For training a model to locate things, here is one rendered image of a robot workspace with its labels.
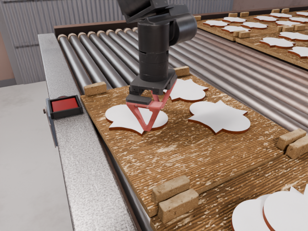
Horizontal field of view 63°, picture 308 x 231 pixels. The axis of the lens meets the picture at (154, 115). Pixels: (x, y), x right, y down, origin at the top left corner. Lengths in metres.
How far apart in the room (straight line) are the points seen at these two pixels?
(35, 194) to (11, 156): 0.48
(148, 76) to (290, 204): 0.30
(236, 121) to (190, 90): 0.17
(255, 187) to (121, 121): 0.29
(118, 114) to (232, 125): 0.25
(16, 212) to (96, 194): 1.33
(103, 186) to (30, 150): 1.74
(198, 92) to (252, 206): 0.39
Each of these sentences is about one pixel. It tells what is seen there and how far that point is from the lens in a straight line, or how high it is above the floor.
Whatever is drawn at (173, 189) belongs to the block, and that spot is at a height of 0.96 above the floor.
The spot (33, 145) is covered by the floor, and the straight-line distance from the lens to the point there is 2.21.
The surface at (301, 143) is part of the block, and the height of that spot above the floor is 0.96.
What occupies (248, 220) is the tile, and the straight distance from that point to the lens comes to 0.34.
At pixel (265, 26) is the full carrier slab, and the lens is 1.51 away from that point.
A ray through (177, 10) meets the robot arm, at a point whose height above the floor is 1.16.
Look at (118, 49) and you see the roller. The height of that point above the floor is 0.92.
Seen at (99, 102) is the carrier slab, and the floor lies 0.94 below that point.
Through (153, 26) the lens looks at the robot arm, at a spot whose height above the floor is 1.14.
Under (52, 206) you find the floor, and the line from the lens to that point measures 1.69.
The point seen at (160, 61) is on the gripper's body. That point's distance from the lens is 0.47.
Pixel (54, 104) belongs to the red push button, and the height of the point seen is 0.93.
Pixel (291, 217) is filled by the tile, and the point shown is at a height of 0.99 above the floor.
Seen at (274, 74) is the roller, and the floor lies 0.92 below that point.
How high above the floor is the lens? 1.24
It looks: 32 degrees down
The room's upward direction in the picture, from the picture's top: straight up
